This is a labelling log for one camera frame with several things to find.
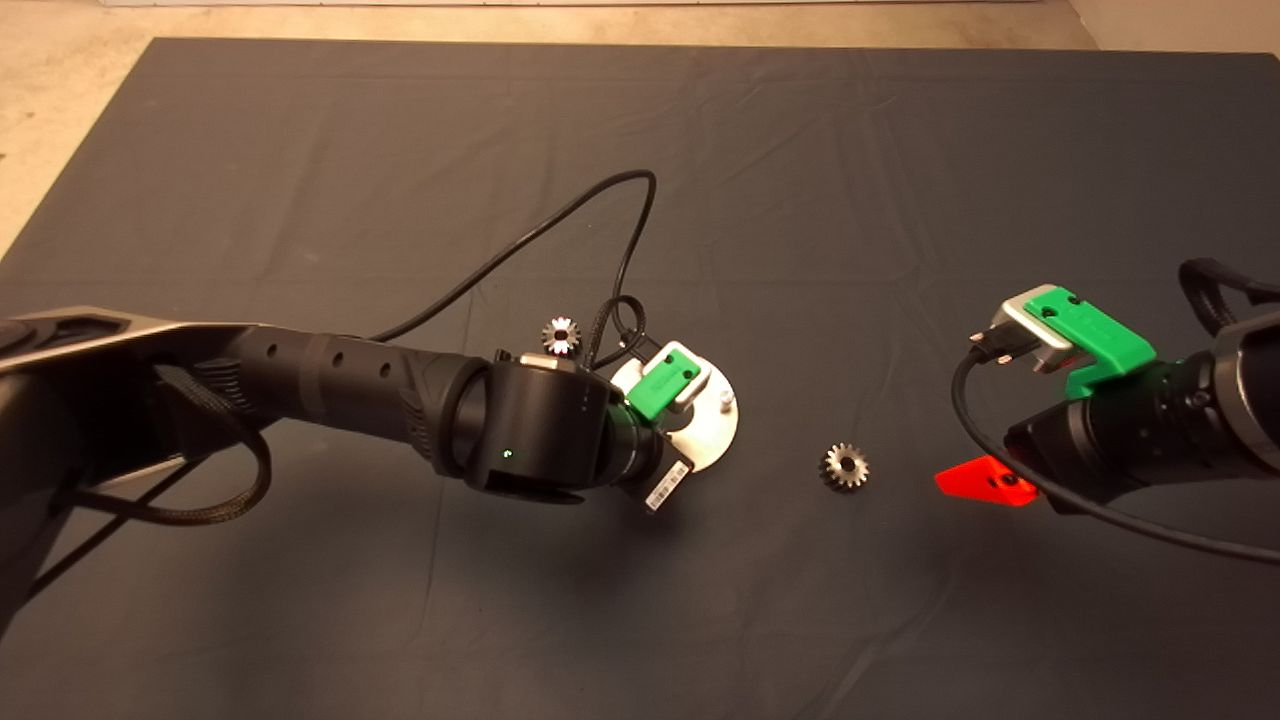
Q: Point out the silver camera box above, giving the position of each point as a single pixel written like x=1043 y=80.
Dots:
x=1050 y=355
x=697 y=395

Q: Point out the green right camera mount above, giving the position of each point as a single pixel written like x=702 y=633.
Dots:
x=1095 y=335

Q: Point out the silver left camera box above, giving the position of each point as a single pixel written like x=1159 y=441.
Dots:
x=697 y=395

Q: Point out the round metal carrier plate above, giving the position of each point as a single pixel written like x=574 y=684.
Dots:
x=715 y=430

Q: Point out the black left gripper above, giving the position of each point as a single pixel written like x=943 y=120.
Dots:
x=645 y=465

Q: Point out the green left camera mount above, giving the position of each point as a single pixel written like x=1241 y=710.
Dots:
x=660 y=385

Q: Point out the steel planetary gear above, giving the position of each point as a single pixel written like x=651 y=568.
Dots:
x=835 y=476
x=572 y=346

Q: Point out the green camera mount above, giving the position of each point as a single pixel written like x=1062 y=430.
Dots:
x=660 y=385
x=1095 y=335

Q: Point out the dark grey table cloth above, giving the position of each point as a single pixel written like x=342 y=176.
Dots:
x=800 y=200

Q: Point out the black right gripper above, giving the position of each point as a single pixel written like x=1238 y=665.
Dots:
x=1120 y=440

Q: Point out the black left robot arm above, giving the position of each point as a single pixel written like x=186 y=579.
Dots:
x=350 y=390

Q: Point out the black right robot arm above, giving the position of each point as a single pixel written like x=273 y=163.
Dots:
x=1250 y=400

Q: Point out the silver right camera box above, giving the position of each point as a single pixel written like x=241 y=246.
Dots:
x=1050 y=355

